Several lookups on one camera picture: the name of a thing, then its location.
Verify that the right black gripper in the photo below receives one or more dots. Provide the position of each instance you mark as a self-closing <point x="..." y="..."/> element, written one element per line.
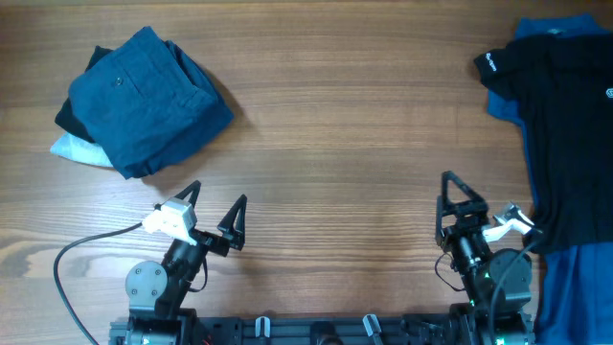
<point x="474" y="208"/>

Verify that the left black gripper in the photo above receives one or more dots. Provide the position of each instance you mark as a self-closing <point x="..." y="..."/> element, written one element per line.
<point x="219" y="244"/>

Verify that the black polo shirt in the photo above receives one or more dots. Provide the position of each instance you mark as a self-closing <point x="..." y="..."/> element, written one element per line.
<point x="563" y="91"/>

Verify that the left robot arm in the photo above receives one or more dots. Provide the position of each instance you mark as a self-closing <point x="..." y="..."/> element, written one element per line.
<point x="156" y="291"/>

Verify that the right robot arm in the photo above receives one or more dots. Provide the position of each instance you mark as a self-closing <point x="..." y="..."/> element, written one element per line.
<point x="497" y="284"/>

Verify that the folded navy blue shorts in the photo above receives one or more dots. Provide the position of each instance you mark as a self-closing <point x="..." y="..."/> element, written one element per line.
<point x="148" y="105"/>

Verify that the blue polo shirt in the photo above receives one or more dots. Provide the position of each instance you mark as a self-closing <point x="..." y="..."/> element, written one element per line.
<point x="575" y="302"/>

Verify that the folded white garment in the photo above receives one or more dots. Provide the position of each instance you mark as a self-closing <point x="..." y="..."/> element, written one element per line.
<point x="78" y="150"/>

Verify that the folded black garment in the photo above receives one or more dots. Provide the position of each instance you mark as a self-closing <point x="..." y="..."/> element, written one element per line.
<point x="66" y="118"/>

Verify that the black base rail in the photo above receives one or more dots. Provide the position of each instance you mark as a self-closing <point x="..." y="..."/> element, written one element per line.
<point x="412" y="328"/>

